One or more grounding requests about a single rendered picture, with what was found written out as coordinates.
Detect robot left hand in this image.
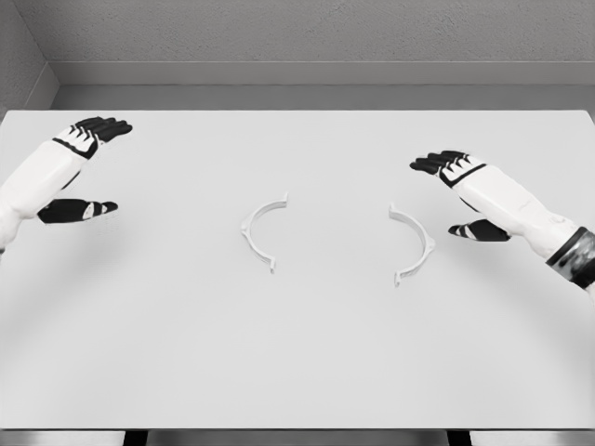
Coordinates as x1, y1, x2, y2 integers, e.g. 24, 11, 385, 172
0, 116, 134, 231

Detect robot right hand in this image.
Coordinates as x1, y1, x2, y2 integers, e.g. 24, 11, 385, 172
408, 149, 552, 250

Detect white pipe clamp half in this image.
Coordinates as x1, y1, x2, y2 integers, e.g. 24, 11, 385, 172
387, 201, 437, 289
239, 190, 291, 276

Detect wide white table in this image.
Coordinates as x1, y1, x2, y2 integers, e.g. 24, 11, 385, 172
0, 109, 595, 446

